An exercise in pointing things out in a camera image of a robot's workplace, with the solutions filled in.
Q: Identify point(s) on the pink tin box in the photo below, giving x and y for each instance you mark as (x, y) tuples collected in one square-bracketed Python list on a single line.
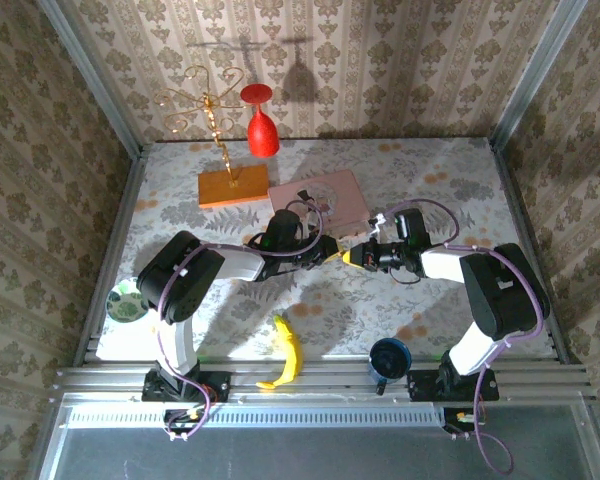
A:
[(340, 195)]

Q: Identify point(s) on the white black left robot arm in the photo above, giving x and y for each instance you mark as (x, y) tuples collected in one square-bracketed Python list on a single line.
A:
[(180, 345)]

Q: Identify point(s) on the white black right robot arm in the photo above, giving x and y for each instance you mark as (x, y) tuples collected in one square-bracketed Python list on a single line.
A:
[(445, 262)]

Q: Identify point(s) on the floral patterned tablecloth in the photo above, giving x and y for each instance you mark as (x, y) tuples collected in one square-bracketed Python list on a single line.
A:
[(380, 310)]

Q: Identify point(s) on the yellow banana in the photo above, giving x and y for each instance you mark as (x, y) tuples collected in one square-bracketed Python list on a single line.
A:
[(290, 350)]

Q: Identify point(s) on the dark blue mug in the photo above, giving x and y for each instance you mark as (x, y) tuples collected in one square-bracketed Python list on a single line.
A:
[(390, 357)]

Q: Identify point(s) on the red wine glass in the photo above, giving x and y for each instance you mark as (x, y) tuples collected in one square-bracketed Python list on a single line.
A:
[(262, 132)]

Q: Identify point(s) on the black connector block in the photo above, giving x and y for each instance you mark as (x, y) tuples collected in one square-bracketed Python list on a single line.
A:
[(452, 416), (180, 415)]

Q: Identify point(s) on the green patterned bowl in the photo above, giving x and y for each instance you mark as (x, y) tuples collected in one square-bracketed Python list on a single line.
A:
[(122, 305)]

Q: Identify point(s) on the grey metal panel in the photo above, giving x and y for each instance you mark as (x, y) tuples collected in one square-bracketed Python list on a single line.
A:
[(305, 455)]

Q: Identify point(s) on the wide aluminium base rail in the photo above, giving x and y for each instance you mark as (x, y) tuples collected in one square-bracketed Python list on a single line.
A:
[(330, 380)]

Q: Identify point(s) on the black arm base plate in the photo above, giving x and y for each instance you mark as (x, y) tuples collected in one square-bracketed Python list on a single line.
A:
[(420, 387), (215, 387)]

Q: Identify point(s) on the aluminium frame side rail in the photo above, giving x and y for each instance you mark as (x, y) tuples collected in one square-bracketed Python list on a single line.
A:
[(524, 220), (112, 250)]

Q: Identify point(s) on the aluminium frame post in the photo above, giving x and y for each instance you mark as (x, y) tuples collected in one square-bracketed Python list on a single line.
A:
[(535, 65), (90, 75)]

